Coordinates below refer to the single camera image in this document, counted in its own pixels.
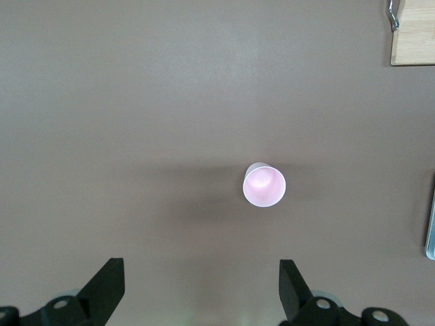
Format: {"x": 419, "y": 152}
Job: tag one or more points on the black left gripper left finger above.
{"x": 98, "y": 292}

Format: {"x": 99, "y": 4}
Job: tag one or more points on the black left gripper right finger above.
{"x": 295, "y": 295}

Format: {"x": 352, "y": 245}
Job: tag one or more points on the pink plastic cup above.
{"x": 264, "y": 186}

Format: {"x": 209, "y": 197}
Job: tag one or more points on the silver digital kitchen scale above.
{"x": 431, "y": 231}

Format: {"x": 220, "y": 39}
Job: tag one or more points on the wooden cutting board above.
{"x": 416, "y": 34}

